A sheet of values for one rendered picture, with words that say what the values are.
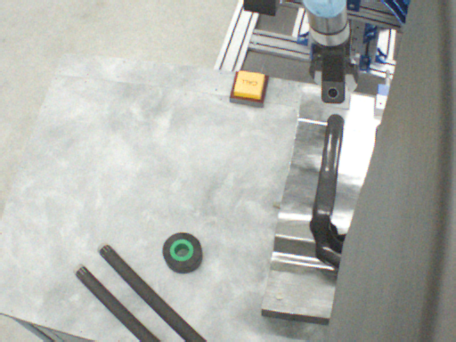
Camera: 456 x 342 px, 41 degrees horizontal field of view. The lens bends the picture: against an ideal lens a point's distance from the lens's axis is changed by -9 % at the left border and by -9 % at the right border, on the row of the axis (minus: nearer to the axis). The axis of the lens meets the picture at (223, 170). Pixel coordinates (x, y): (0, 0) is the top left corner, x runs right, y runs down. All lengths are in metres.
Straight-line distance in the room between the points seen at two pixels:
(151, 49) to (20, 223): 1.36
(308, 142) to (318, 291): 0.32
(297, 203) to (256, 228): 0.15
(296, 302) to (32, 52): 1.89
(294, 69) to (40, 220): 1.19
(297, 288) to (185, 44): 1.57
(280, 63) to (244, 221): 1.04
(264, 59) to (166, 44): 0.50
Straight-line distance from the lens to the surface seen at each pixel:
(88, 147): 1.52
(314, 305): 1.27
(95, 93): 1.59
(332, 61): 1.23
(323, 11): 1.10
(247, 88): 1.50
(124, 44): 2.71
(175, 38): 2.69
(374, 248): 0.16
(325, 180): 1.34
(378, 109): 1.40
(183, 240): 1.34
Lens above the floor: 2.08
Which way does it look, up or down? 63 degrees down
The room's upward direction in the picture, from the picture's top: 6 degrees counter-clockwise
